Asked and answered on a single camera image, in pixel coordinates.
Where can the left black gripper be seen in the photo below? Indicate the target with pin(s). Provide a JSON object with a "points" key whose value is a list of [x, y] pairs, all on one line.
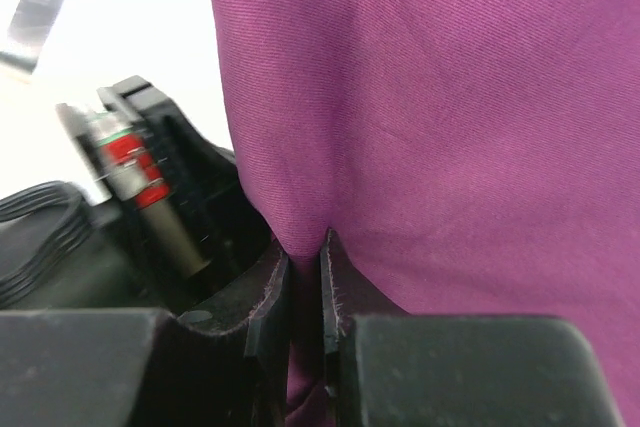
{"points": [[177, 230]]}

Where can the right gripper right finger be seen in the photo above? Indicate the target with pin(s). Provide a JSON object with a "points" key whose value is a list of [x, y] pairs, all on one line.
{"points": [[386, 367]]}

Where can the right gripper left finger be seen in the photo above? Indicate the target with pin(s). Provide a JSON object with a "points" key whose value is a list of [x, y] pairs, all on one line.
{"points": [[224, 363]]}

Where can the purple cloth drape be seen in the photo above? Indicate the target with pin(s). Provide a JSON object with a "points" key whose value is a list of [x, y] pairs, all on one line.
{"points": [[473, 156]]}

